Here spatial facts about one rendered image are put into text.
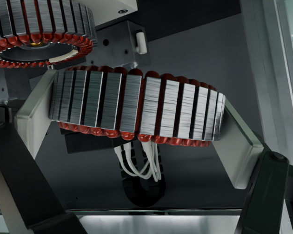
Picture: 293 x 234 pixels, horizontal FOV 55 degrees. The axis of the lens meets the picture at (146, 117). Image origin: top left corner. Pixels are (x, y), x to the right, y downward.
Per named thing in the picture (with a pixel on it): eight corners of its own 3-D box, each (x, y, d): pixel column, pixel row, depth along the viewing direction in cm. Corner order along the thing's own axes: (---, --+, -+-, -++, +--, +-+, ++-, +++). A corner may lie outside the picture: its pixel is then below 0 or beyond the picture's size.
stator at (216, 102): (35, 48, 13) (24, 129, 13) (262, 84, 14) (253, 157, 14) (68, 79, 24) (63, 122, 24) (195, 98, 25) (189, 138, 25)
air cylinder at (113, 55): (81, 36, 39) (88, 75, 39) (127, 19, 36) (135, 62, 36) (102, 41, 43) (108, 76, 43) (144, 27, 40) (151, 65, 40)
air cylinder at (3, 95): (-26, 75, 50) (-20, 106, 50) (2, 65, 46) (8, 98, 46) (0, 76, 54) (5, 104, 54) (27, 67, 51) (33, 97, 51)
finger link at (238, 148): (252, 145, 14) (265, 146, 15) (215, 92, 21) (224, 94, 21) (233, 189, 16) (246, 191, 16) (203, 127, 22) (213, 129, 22)
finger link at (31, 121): (30, 169, 14) (15, 168, 14) (57, 108, 20) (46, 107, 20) (30, 117, 13) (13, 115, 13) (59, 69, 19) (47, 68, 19)
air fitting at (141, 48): (132, 30, 36) (136, 54, 36) (140, 28, 36) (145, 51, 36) (136, 32, 37) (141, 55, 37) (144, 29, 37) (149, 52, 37)
